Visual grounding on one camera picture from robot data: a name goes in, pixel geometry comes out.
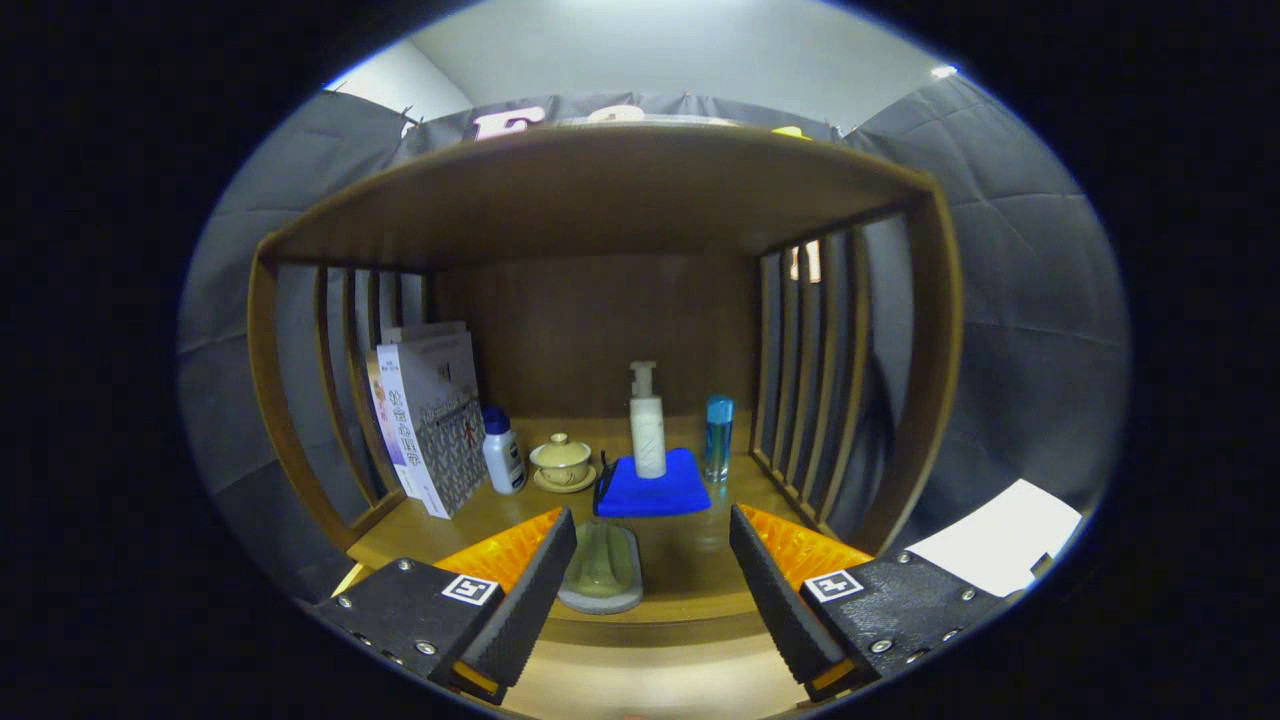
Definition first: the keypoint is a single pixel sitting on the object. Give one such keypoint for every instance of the wooden countertop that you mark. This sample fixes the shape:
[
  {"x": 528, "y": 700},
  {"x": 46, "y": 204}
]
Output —
[{"x": 680, "y": 560}]

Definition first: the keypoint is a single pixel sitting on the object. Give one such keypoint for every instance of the wooden cabinet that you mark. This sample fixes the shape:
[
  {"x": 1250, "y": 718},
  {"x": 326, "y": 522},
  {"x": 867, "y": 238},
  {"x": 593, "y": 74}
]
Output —
[{"x": 600, "y": 330}]

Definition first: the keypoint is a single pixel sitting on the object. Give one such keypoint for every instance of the white patterned book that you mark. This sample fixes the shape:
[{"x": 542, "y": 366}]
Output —
[{"x": 445, "y": 440}]

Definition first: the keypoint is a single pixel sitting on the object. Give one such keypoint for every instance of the white bottle blue cap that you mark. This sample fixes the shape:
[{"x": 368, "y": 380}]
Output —
[{"x": 503, "y": 460}]

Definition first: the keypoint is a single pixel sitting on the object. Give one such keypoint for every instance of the black backdrop cloth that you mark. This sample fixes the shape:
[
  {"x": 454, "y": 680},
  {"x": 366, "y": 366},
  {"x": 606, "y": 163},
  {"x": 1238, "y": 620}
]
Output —
[{"x": 1030, "y": 300}]

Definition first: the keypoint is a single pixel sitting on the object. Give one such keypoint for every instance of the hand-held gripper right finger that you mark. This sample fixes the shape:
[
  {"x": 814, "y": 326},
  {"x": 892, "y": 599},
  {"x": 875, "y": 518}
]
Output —
[{"x": 780, "y": 600}]

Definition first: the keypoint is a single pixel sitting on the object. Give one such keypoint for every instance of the blue folded cloth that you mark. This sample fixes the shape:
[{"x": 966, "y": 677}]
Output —
[{"x": 640, "y": 497}]

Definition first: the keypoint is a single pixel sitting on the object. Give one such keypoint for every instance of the purple book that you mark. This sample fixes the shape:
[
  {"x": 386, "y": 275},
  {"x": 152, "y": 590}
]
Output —
[{"x": 374, "y": 390}]

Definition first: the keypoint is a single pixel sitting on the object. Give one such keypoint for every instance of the white grey drawer unit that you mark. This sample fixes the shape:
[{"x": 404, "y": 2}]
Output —
[{"x": 1000, "y": 540}]

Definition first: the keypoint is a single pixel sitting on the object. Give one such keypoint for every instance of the yellow lidded teacup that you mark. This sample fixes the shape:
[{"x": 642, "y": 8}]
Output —
[{"x": 562, "y": 465}]

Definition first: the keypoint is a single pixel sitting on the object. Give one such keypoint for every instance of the white pump bottle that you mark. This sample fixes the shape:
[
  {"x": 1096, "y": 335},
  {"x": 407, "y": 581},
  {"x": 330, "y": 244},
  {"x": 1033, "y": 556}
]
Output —
[{"x": 648, "y": 430}]

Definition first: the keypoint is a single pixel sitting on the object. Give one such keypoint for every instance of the clear blue bottle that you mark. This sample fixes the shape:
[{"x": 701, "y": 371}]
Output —
[{"x": 718, "y": 440}]

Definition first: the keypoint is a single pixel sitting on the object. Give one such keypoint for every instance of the green scrub brush grey pad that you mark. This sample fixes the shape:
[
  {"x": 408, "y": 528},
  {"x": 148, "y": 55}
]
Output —
[{"x": 600, "y": 570}]

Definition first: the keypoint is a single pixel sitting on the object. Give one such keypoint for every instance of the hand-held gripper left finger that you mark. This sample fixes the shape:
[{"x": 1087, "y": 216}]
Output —
[{"x": 530, "y": 590}]

